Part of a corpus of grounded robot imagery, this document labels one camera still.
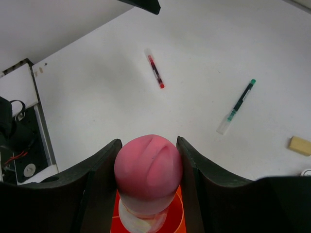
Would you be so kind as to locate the red gel pen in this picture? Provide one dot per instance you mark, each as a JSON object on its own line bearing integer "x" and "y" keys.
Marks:
{"x": 150, "y": 59}

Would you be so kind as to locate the pink white mini stapler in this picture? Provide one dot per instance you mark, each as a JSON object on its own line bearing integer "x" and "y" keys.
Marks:
{"x": 306, "y": 172}

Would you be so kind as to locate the green gel pen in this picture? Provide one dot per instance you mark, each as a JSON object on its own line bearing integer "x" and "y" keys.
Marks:
{"x": 228, "y": 118}

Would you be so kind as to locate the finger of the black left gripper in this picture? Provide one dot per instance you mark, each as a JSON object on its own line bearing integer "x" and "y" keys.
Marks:
{"x": 151, "y": 6}

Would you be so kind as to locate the pink-capped patterned bottle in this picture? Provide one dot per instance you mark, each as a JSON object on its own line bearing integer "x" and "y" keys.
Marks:
{"x": 148, "y": 171}

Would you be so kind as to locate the yellow eraser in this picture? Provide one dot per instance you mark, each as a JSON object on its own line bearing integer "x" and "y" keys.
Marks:
{"x": 300, "y": 145}

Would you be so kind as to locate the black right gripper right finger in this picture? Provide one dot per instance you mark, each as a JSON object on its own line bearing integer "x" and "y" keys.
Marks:
{"x": 218, "y": 201}

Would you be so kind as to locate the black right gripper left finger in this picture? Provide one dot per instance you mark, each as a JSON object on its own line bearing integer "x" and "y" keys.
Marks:
{"x": 79, "y": 199}

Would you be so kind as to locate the orange round organizer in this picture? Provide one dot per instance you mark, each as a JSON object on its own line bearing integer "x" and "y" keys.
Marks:
{"x": 174, "y": 223}

